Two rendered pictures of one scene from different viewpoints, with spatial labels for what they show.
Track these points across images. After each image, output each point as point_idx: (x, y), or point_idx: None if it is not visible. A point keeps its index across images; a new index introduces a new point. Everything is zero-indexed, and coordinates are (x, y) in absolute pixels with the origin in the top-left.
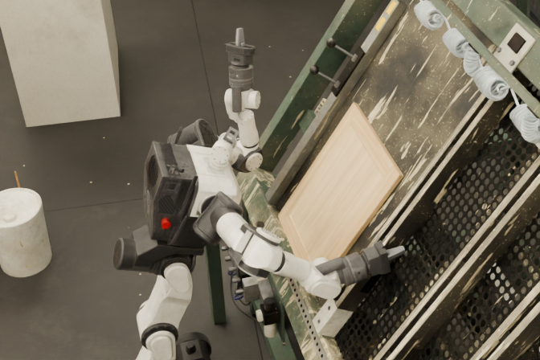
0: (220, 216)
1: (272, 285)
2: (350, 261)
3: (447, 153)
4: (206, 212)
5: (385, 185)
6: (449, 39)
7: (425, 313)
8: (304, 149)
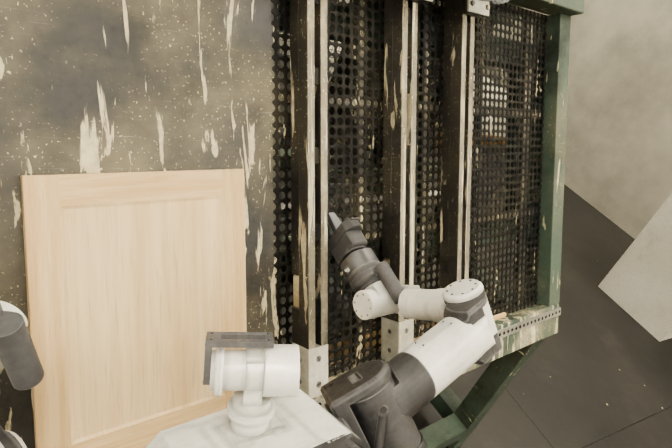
0: (428, 376)
1: None
2: (374, 258)
3: (316, 81)
4: (393, 425)
5: (234, 199)
6: None
7: (411, 216)
8: None
